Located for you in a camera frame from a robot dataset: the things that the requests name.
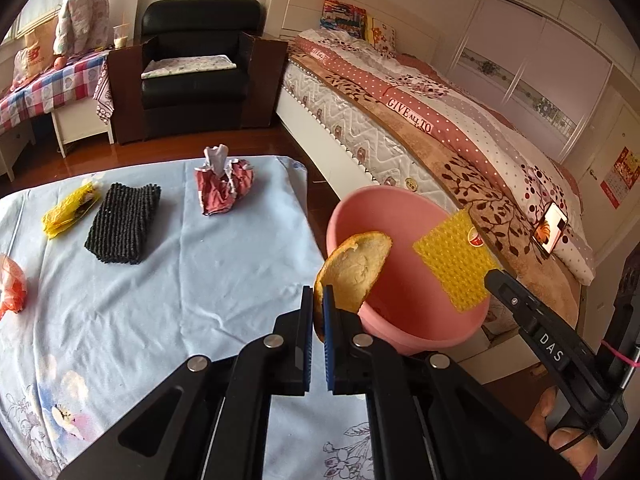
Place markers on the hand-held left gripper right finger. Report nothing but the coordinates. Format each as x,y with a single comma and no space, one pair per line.
330,345

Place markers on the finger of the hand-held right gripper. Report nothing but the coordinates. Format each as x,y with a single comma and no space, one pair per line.
545,340

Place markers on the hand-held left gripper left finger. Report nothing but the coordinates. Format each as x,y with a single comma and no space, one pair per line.
304,340

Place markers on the dried pomelo peel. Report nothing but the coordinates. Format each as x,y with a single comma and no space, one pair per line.
357,270

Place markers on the pink plastic basin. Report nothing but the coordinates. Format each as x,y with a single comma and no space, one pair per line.
400,280

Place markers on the yellow foam net with sticker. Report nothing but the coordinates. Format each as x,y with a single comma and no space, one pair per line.
450,265

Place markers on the yellow foam net dark print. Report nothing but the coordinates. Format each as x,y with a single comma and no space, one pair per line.
65,212

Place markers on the person's right hand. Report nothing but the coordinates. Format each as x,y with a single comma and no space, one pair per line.
542,410

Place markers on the smartphone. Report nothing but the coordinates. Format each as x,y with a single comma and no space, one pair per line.
550,227

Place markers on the light blue floral tablecloth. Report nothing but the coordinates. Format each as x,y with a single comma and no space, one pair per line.
200,270

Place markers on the red white crumpled tissue pack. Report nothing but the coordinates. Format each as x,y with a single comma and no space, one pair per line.
225,185

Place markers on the brown leaf-print blanket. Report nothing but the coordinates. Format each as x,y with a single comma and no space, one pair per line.
435,160

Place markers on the black foam net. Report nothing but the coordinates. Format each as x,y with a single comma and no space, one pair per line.
122,222

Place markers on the white quilted mattress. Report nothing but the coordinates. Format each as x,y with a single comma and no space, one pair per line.
340,120

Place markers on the white door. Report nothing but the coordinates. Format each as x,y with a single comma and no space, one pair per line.
605,125

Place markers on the pink white polka-dot quilt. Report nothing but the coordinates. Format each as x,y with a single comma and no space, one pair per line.
475,125

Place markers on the white sliding-door wardrobe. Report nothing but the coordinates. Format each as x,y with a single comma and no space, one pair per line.
525,50

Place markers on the orange white plastic bag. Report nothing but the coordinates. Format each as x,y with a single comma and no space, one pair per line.
12,285

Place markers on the floral seat cushion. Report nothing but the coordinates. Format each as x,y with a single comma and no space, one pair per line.
190,65

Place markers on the white cabinet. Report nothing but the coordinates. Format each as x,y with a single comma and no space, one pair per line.
80,125

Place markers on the yellow flower pillow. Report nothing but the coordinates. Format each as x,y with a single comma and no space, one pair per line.
382,35

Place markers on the red patterned cloth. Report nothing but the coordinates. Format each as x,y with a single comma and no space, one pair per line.
104,95

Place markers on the colourful printed pillow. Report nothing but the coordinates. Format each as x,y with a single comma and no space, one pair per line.
342,17

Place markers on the bed with patterned quilt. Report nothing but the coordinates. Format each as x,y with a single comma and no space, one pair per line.
300,0

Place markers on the black leather armchair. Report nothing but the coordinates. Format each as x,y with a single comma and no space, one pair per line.
200,15

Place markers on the clear cup with drink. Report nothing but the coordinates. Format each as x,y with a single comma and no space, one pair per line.
119,37

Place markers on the checkered tablecloth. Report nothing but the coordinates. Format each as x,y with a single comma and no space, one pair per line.
50,90

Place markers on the red apple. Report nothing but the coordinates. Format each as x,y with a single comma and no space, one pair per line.
59,62

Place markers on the brown paper bag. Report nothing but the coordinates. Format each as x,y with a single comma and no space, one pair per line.
40,50

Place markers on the white plastic shopping bag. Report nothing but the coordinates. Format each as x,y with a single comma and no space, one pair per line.
20,67

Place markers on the floral padded coat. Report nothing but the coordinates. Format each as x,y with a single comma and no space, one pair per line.
80,10

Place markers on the blue roller blind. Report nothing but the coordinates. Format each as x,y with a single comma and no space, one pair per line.
40,0

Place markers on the red wall calendar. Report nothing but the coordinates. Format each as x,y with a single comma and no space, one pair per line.
617,177

